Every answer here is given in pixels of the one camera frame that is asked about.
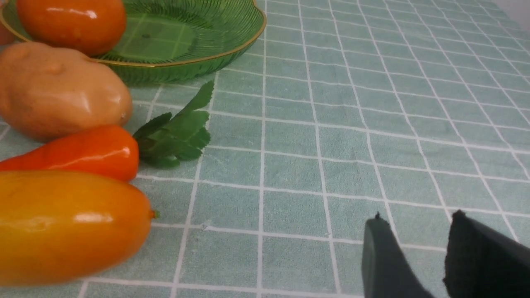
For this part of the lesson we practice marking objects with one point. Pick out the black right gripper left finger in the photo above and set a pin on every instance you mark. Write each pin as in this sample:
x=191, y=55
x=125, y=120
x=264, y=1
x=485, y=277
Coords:
x=384, y=268

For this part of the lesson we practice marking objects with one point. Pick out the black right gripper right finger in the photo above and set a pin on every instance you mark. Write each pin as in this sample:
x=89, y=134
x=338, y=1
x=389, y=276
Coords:
x=483, y=263

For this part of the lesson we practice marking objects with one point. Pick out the orange toy carrot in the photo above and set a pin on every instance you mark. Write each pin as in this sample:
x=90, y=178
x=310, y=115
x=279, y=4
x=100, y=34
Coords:
x=163, y=142

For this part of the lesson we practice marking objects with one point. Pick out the orange yellow toy mango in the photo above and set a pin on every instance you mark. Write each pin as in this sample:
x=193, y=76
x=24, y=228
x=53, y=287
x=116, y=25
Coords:
x=59, y=226

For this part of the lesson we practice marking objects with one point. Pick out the orange toy persimmon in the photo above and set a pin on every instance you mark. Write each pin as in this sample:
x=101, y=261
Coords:
x=93, y=27

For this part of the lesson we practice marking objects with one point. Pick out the brown toy potato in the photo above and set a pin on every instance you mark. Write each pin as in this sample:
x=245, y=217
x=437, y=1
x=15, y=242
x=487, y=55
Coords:
x=48, y=92

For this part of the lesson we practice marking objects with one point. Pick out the green checkered tablecloth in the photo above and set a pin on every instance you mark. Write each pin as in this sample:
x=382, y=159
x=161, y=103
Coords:
x=341, y=109

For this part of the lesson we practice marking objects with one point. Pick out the green glass leaf plate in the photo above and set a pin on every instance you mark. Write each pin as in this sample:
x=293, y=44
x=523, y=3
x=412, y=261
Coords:
x=172, y=40

